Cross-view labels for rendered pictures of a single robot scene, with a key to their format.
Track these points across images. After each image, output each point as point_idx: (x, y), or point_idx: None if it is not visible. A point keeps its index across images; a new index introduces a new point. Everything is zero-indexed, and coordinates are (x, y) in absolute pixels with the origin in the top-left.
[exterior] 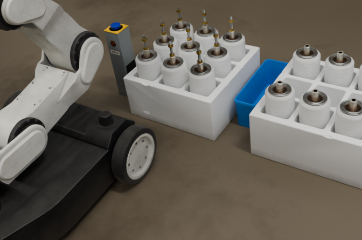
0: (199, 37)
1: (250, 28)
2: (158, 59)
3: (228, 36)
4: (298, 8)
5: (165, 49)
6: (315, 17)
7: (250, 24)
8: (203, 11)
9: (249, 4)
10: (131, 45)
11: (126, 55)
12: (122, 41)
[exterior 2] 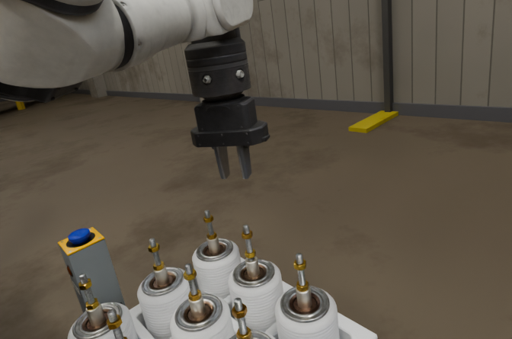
0: (234, 286)
1: (372, 252)
2: (113, 337)
3: (295, 299)
4: (459, 225)
5: (152, 305)
6: (494, 247)
7: (372, 244)
8: (245, 229)
9: (375, 208)
10: (113, 276)
11: (97, 297)
12: (84, 269)
